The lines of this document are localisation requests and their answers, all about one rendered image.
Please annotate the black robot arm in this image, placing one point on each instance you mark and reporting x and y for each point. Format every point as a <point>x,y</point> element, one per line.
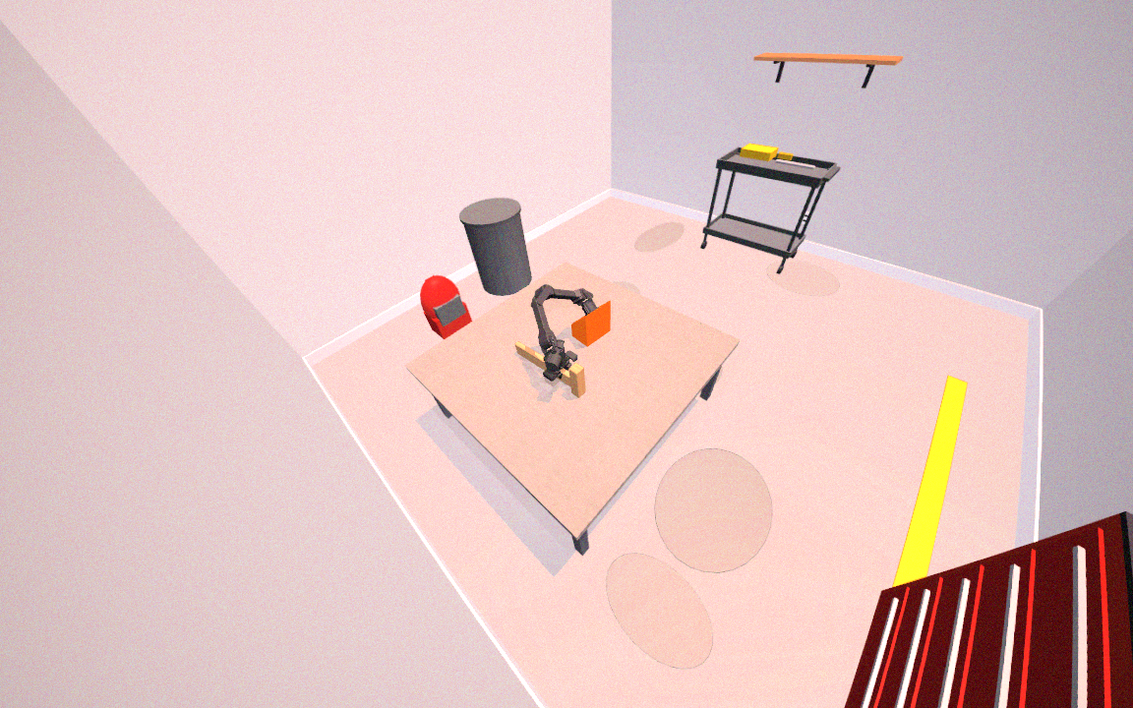
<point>553,357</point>

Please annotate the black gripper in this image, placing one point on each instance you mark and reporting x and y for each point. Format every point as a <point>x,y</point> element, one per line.
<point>564,364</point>

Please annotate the brown wooden rail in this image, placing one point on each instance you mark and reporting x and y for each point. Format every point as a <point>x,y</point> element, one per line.
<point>537,359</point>

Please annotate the brown wooden post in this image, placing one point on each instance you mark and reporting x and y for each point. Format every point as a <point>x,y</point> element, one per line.
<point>577,380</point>

